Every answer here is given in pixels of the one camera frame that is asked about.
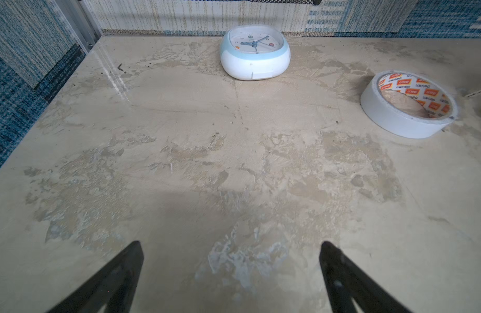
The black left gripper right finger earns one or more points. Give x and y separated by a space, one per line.
349 287

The white and blue alarm clock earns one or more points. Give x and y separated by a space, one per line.
254 52

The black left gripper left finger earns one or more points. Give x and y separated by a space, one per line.
112 288

